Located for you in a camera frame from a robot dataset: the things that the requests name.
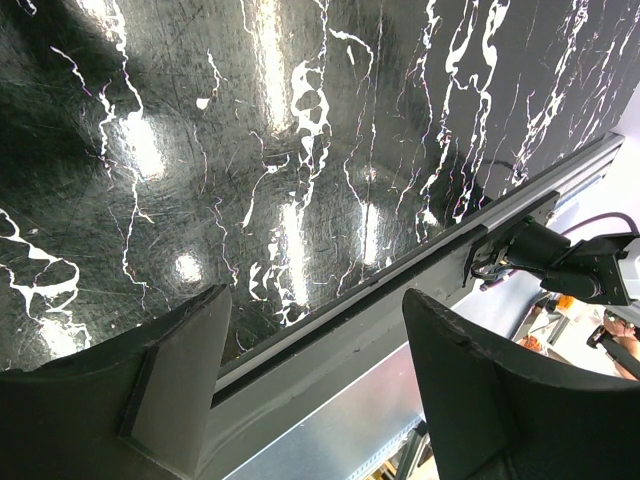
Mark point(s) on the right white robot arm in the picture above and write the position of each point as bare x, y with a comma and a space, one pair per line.
603, 270

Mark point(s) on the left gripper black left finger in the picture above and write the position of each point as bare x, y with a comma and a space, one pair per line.
133, 407

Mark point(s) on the aluminium frame rail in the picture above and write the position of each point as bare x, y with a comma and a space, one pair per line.
550, 175

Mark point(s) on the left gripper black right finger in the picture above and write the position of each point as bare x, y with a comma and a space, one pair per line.
495, 410

